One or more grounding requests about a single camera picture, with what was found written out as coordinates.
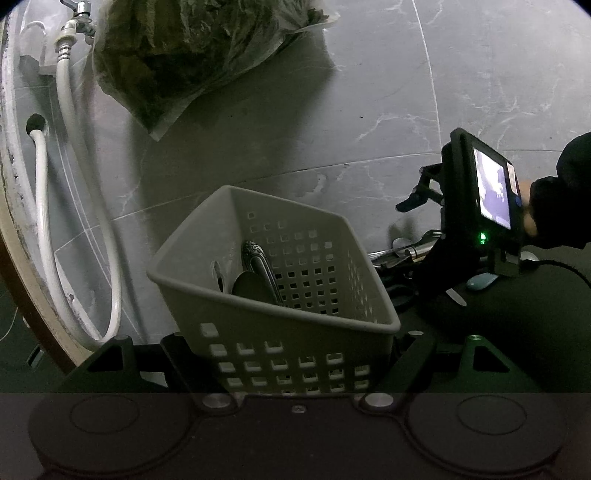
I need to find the grey perforated plastic basket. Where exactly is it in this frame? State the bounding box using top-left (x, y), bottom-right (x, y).
top-left (147, 186), bottom-right (401, 395)

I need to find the right hand in dark sleeve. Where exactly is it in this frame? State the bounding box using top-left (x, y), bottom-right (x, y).
top-left (519, 181), bottom-right (540, 237)

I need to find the black spoon in basket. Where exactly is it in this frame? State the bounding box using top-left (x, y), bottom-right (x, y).
top-left (231, 271), bottom-right (276, 305)

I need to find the clear bag of greens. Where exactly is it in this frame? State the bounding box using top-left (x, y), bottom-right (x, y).
top-left (92, 0), bottom-right (339, 140)

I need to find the white hose from wall hole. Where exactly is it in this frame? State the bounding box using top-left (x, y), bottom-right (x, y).
top-left (28, 129), bottom-right (100, 351)

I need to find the dark patterned utensil handle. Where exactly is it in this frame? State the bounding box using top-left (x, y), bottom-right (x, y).
top-left (242, 240), bottom-right (283, 306)

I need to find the white hose from tap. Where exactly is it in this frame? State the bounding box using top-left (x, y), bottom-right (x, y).
top-left (54, 20), bottom-right (123, 352)

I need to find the white plastic wall cover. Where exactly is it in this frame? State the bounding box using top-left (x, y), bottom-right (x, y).
top-left (19, 18), bottom-right (63, 77)

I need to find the metal wall tap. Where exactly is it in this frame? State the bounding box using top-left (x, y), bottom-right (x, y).
top-left (60, 0), bottom-right (95, 45)

